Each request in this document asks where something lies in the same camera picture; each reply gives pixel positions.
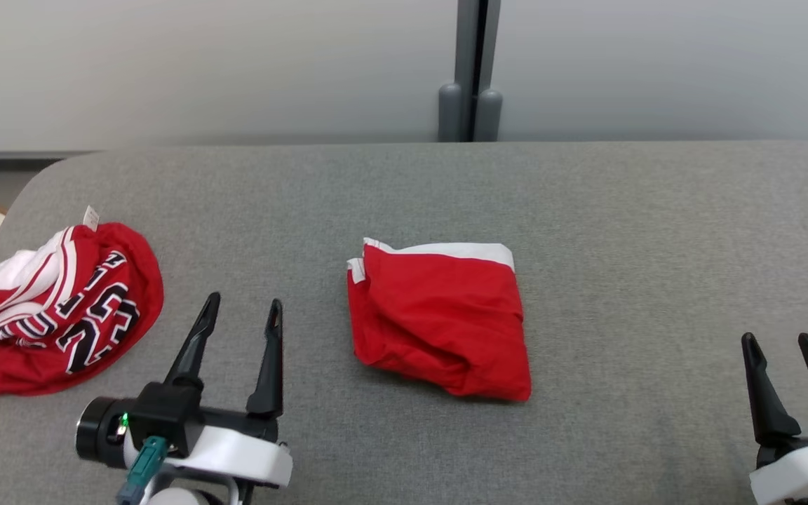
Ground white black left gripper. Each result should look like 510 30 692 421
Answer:
163 292 294 490

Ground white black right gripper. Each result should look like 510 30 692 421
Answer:
741 332 808 505

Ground red white lettered jersey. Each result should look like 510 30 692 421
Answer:
0 205 166 398

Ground red shorts with white trim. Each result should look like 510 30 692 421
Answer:
346 236 533 403

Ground teal plug left arm cable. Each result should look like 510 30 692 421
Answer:
116 436 168 505

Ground grey double partition post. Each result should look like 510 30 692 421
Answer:
437 0 504 143

